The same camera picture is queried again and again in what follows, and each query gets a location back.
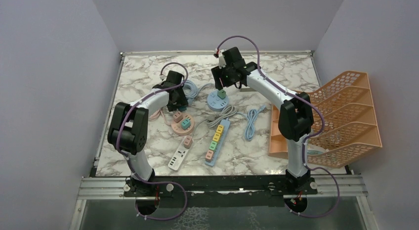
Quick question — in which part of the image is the pink charger plug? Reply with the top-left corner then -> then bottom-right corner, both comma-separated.
172,111 -> 183,123

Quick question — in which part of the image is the green charger plug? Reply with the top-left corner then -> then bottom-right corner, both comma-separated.
217,89 -> 227,99

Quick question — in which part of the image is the pink charger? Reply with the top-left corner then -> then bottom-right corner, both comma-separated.
183,136 -> 193,149
205,150 -> 214,162

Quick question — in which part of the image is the yellow charger plug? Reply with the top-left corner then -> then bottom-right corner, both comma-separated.
216,125 -> 224,134

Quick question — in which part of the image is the yellow charger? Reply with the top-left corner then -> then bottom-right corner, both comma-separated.
212,133 -> 221,143

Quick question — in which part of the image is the green charger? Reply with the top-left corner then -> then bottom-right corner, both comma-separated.
209,141 -> 218,151

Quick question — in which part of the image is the pink charger front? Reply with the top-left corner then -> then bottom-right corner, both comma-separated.
205,150 -> 214,162

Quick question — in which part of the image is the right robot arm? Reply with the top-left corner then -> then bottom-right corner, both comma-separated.
211,47 -> 314,194

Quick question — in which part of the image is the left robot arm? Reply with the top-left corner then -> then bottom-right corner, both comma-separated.
107,70 -> 188,196

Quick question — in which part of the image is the white red small box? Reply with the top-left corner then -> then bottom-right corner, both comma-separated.
241,88 -> 256,92

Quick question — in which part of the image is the pink round power strip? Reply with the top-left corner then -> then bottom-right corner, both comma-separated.
170,111 -> 195,136

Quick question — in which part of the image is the blue round power strip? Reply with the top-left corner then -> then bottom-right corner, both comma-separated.
207,90 -> 229,112

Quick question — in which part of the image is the blue long power strip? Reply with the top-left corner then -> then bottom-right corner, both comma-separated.
205,119 -> 231,166

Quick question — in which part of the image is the white power strip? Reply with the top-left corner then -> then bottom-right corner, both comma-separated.
168,136 -> 190,171

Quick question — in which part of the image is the orange plastic file rack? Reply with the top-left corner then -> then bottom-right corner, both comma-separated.
268,71 -> 383,169

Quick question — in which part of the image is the coiled blue power cord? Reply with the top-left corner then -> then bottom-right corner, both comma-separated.
182,79 -> 215,101

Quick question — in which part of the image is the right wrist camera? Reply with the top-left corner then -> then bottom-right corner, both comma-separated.
213,49 -> 226,69

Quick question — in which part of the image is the pink coiled power cord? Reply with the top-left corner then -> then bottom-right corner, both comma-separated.
149,109 -> 172,126

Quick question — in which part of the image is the grey bundled power cord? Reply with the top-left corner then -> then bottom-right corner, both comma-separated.
193,106 -> 239,131

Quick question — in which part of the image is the blue usb cable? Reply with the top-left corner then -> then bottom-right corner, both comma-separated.
237,104 -> 266,141

